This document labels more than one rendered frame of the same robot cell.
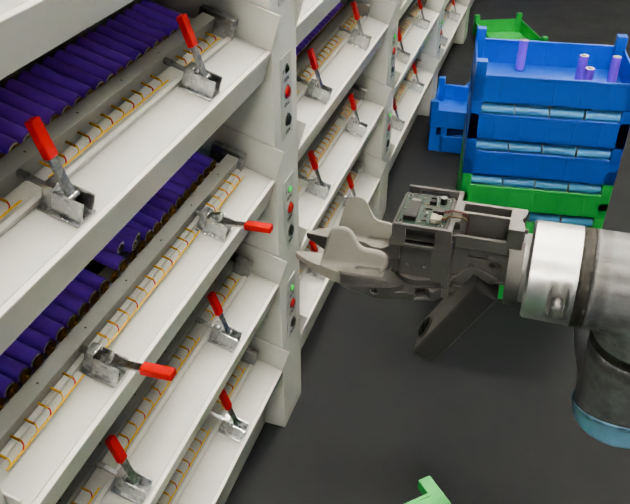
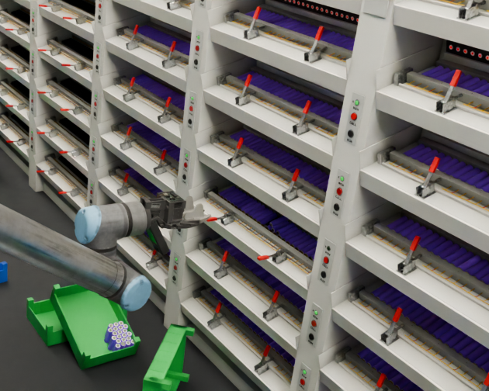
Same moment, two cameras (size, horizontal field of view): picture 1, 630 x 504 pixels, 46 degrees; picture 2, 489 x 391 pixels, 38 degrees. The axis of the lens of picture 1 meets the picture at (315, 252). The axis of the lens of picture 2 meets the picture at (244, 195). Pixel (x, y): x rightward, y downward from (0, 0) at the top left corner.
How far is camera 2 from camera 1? 224 cm
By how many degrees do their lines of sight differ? 101
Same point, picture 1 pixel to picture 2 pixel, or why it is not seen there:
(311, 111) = (372, 329)
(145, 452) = (232, 281)
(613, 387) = not seen: hidden behind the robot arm
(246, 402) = (274, 381)
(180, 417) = (240, 293)
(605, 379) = not seen: hidden behind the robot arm
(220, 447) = (255, 361)
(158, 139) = (261, 184)
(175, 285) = (254, 243)
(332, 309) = not seen: outside the picture
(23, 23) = (230, 106)
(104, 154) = (258, 173)
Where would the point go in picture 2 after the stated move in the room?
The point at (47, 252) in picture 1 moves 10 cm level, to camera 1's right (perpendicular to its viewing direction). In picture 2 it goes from (221, 160) to (200, 167)
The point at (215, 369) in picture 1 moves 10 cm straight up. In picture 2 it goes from (257, 309) to (261, 280)
